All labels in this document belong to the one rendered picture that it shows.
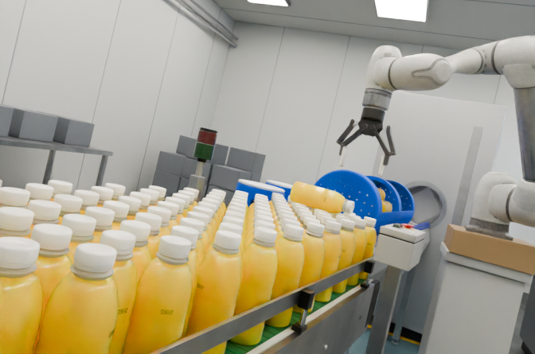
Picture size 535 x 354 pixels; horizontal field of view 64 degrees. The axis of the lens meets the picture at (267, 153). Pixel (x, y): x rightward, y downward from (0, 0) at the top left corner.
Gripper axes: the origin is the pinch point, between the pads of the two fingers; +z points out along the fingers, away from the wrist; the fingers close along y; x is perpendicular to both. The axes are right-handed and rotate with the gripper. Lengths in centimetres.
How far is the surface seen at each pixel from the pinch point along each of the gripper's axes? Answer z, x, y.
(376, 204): 12.0, -19.2, -3.5
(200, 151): 7, 29, 45
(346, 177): 4.5, -19.2, 10.0
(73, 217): 15, 105, 4
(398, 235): 16.3, 18.6, -19.9
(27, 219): 16, 110, 5
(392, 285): 31.8, 10.7, -20.3
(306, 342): 38, 57, -13
